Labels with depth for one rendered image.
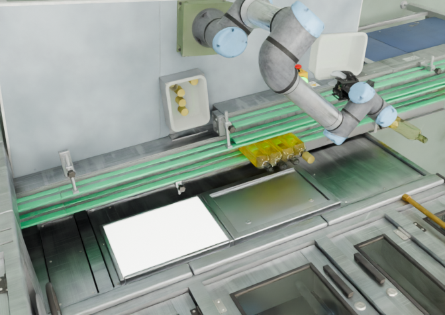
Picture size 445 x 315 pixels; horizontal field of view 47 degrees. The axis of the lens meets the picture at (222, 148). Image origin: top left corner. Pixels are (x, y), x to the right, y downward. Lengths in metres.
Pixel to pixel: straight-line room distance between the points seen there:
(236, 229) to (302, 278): 0.32
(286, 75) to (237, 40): 0.41
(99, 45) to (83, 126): 0.34
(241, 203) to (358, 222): 0.46
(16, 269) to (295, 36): 0.97
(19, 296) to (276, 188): 1.18
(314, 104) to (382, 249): 0.63
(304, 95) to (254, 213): 0.63
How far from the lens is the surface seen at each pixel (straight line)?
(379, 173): 2.37
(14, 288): 1.42
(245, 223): 2.00
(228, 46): 1.87
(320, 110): 1.66
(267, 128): 2.24
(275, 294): 1.79
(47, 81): 2.05
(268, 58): 1.49
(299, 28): 1.49
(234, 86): 2.29
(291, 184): 2.20
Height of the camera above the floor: 2.68
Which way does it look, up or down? 54 degrees down
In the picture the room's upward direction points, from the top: 137 degrees clockwise
